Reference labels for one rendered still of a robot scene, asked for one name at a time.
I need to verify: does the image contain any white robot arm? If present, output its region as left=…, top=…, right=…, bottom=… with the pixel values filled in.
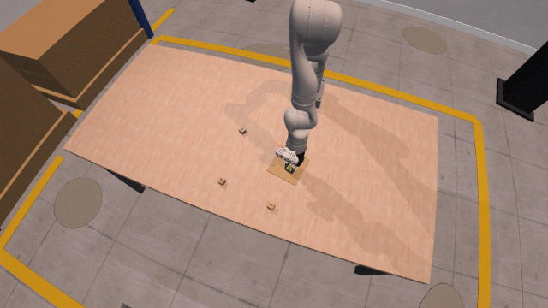
left=283, top=0, right=343, bottom=147

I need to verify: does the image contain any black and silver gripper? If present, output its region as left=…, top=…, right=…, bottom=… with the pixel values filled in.
left=276, top=138, right=307, bottom=174

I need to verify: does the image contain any tan flat mat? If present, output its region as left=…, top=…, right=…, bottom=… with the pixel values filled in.
left=266, top=156, right=310, bottom=185

